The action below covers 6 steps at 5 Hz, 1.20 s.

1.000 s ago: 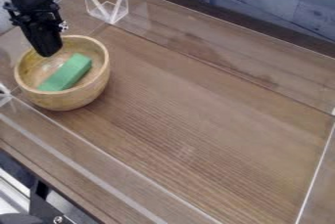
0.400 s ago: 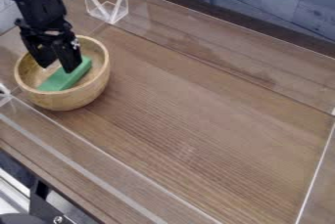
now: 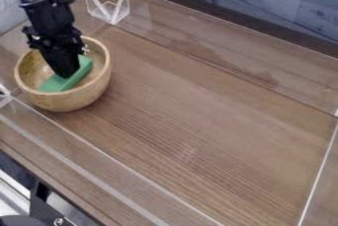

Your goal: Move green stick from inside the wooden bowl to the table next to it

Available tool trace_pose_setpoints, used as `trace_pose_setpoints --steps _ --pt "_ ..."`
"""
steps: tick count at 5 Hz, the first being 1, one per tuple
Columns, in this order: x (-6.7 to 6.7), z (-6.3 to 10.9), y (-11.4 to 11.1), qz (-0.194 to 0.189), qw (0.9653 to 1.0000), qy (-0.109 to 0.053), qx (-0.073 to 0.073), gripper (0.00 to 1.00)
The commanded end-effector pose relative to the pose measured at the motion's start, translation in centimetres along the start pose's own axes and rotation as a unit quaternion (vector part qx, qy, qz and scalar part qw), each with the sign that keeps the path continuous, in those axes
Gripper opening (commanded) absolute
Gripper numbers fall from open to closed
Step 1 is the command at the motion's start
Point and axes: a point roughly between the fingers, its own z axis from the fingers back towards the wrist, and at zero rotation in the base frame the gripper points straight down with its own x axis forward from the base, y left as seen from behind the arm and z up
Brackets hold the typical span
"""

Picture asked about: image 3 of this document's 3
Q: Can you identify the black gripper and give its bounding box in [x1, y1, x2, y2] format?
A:
[20, 0, 84, 78]

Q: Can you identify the green rectangular stick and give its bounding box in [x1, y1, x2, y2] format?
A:
[38, 55, 93, 93]

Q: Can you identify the clear acrylic corner bracket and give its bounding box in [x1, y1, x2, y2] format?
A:
[84, 0, 129, 25]

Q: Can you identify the clear acrylic back wall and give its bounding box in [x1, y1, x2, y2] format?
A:
[118, 0, 338, 115]

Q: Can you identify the wooden bowl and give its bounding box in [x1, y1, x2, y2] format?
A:
[14, 37, 112, 112]

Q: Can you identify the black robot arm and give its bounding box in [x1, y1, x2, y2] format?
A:
[18, 0, 84, 78]

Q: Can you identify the black table frame bracket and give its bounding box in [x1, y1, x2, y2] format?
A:
[29, 182, 76, 226]

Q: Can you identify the clear acrylic front wall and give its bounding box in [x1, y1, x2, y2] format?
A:
[0, 85, 224, 226]

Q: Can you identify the clear acrylic wall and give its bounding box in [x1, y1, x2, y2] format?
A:
[118, 0, 338, 115]
[0, 85, 224, 226]

